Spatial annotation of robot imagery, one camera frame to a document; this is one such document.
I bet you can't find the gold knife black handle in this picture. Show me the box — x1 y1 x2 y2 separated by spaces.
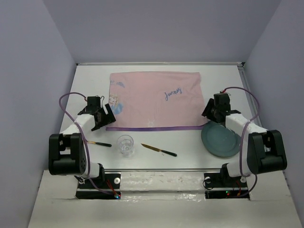
141 143 177 157

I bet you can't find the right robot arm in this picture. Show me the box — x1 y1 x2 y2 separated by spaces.
202 93 287 186

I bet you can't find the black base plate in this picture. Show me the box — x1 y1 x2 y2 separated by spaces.
75 172 121 200
202 172 250 200

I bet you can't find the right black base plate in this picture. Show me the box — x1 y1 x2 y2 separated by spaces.
202 172 250 200

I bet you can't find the teal ceramic plate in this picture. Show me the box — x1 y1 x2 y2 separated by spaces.
201 121 241 158

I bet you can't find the pink cloth placemat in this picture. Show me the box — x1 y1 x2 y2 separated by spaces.
106 71 207 131

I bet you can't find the gold fork black handle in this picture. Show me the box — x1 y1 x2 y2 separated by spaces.
87 141 112 147

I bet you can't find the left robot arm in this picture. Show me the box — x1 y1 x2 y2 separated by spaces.
48 96 116 188

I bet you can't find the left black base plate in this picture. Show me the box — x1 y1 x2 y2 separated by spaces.
75 172 121 200

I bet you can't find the clear drinking glass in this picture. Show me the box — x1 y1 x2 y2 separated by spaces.
116 134 134 158

